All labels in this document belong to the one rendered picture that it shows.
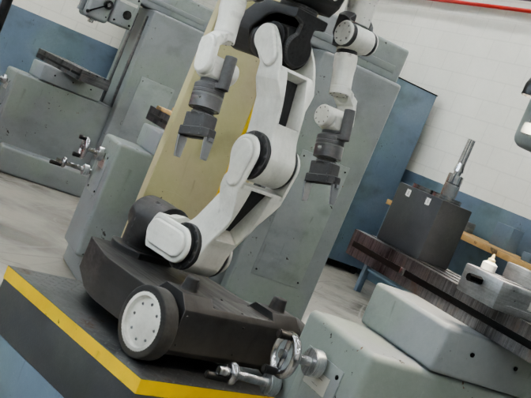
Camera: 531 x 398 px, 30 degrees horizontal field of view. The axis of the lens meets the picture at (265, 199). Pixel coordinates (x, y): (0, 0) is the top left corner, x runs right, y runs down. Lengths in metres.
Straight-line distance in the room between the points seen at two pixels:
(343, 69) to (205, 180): 1.22
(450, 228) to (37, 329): 1.23
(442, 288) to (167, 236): 0.83
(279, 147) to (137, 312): 0.61
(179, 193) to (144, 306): 1.44
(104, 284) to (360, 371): 0.90
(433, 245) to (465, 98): 7.19
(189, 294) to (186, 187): 1.45
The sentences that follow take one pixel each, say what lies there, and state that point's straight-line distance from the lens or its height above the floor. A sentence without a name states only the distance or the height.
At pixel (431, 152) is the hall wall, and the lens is 10.16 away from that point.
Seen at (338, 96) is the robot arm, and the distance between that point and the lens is 3.09.
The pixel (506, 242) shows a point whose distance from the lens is 8.46.
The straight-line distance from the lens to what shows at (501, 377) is 2.57.
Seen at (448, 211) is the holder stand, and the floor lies 1.08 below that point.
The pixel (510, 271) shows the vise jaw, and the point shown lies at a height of 1.01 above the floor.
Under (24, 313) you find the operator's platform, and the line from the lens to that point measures 3.03.
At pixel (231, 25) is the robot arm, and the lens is 2.76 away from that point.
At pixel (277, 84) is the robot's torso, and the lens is 2.81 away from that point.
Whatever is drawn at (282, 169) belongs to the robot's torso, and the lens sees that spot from 2.81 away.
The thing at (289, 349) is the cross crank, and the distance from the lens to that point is 2.40.
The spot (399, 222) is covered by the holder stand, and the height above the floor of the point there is 0.99.
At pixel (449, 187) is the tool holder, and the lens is 2.95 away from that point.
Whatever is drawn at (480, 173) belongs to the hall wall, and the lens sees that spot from 9.49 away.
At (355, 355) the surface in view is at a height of 0.69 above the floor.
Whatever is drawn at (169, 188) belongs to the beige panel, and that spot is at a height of 0.71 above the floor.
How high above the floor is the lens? 1.12
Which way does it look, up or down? 4 degrees down
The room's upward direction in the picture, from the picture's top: 23 degrees clockwise
